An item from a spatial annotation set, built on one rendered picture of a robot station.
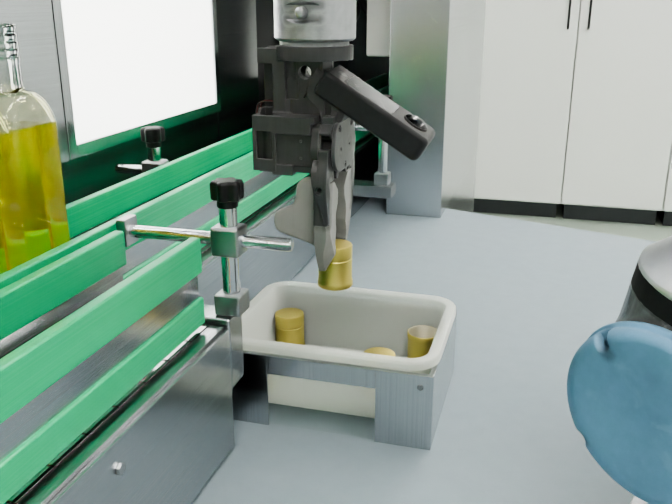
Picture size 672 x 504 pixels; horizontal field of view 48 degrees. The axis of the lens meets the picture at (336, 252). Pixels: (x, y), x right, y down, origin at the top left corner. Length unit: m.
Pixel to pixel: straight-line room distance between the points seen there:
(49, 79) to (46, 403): 0.49
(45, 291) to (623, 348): 0.41
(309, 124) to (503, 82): 3.55
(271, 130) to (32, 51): 0.30
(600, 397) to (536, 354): 0.49
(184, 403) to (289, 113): 0.28
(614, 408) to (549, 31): 3.77
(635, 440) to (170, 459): 0.35
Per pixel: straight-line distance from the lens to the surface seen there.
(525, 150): 4.26
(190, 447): 0.66
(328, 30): 0.68
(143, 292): 0.58
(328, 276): 0.74
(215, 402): 0.69
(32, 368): 0.48
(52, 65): 0.92
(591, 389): 0.47
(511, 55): 4.20
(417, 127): 0.69
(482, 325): 1.02
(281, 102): 0.72
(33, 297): 0.60
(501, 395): 0.85
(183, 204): 0.84
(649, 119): 4.25
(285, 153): 0.71
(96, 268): 0.66
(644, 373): 0.45
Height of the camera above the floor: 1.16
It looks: 19 degrees down
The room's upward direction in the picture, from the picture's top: straight up
